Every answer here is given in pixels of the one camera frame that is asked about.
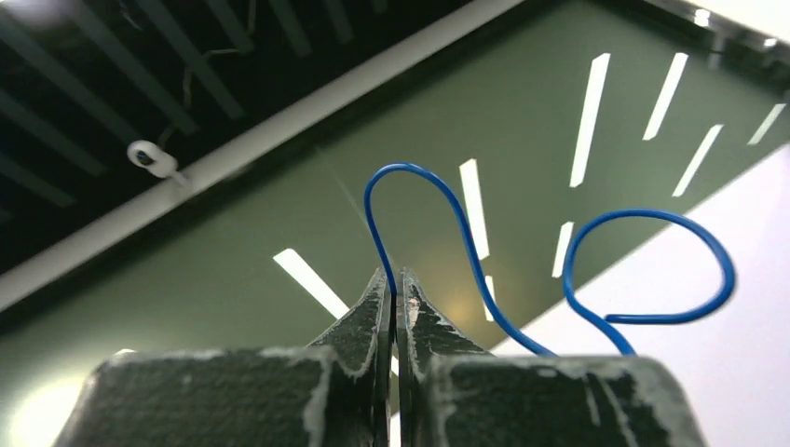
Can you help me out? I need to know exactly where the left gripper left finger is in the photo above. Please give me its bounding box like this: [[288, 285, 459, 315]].
[[55, 269, 393, 446]]

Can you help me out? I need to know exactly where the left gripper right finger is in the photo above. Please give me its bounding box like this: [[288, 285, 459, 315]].
[[395, 268, 705, 446]]

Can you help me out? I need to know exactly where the ceiling camera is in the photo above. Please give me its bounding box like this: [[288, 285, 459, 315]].
[[127, 140, 187, 186]]

